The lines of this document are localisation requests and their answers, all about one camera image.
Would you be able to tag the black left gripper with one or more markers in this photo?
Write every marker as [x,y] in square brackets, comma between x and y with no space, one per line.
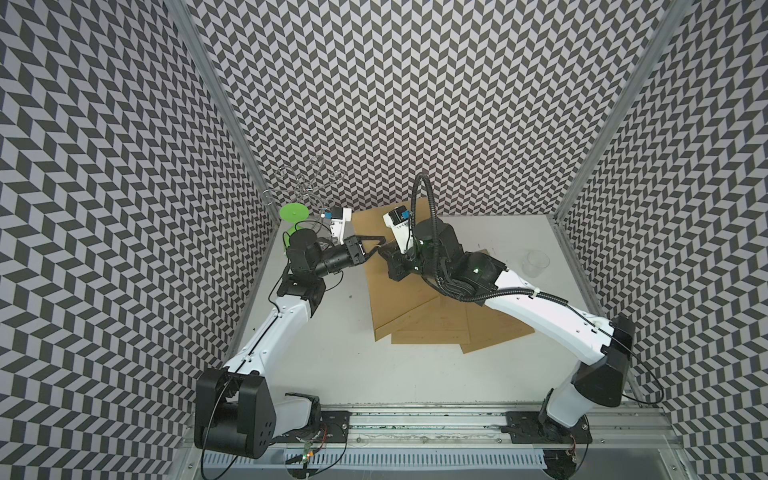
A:
[355,249]

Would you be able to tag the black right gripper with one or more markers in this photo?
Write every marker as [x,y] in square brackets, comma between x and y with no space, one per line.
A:
[391,254]

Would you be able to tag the brown file bag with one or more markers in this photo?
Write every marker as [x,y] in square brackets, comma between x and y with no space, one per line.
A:
[488,327]
[444,321]
[394,304]

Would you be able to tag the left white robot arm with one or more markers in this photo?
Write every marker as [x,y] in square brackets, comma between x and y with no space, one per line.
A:
[235,413]

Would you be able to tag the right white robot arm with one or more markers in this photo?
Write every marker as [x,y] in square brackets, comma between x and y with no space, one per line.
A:
[603,347]

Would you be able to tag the green plastic goblet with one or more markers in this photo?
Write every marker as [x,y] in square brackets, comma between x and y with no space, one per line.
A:
[293,213]

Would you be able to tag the clear plastic cup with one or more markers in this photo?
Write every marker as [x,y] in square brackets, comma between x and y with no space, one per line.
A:
[534,263]

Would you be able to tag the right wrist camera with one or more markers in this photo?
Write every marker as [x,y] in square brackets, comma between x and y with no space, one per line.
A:
[398,221]

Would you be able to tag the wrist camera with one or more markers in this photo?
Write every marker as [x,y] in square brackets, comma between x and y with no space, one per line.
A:
[338,218]
[398,221]

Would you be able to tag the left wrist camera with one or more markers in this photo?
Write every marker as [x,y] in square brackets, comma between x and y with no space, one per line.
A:
[338,218]

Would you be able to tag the metal wire cup rack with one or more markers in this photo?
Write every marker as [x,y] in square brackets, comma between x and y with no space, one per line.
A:
[301,184]

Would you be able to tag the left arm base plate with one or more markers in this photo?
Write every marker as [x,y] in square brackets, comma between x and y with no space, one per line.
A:
[329,427]

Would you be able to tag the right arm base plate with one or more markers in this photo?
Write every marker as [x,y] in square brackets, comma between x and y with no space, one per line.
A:
[525,427]

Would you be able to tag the aluminium front rail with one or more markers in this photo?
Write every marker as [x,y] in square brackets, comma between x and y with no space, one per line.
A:
[479,426]

